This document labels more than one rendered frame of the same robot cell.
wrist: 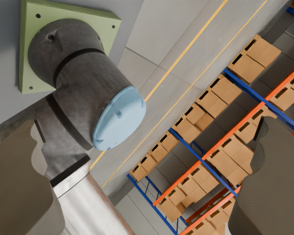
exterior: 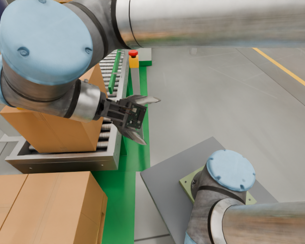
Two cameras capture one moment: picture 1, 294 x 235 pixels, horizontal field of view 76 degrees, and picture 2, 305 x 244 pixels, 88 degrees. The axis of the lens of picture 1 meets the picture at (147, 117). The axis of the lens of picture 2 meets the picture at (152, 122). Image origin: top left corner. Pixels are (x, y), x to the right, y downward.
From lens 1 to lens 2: 0.51 m
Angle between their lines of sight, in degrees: 85
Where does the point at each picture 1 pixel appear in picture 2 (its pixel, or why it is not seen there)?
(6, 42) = (186, 204)
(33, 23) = (186, 186)
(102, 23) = not seen: hidden behind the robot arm
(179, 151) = not seen: outside the picture
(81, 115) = (205, 179)
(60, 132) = (202, 192)
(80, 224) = (243, 220)
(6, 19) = (180, 194)
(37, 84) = not seen: hidden behind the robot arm
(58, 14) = (191, 176)
